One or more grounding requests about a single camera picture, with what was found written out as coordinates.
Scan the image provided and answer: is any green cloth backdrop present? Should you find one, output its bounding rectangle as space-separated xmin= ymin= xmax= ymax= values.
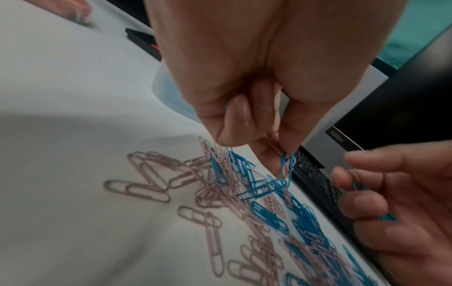
xmin=374 ymin=0 xmax=452 ymax=71

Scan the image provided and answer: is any person's left hand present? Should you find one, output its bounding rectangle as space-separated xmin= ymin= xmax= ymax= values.
xmin=142 ymin=0 xmax=409 ymax=180

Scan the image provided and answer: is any blue clip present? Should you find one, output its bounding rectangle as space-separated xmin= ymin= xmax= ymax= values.
xmin=276 ymin=150 xmax=297 ymax=185

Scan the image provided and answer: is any heap of sorted blue paperclips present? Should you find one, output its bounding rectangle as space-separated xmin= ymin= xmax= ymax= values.
xmin=158 ymin=81 xmax=194 ymax=113

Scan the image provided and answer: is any translucent plastic divided container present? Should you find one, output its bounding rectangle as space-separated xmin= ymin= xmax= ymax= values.
xmin=151 ymin=62 xmax=202 ymax=123

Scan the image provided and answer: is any floral orange tin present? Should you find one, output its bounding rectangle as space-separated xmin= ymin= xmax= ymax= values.
xmin=24 ymin=0 xmax=95 ymax=27

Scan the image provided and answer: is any black computer monitor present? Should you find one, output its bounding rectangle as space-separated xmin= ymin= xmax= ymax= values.
xmin=324 ymin=26 xmax=452 ymax=153

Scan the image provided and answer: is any pile of blue pink paperclips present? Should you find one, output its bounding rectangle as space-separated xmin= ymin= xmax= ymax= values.
xmin=102 ymin=135 xmax=381 ymax=286

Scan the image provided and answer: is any person's right hand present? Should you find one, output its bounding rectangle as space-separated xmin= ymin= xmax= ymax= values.
xmin=330 ymin=139 xmax=452 ymax=286

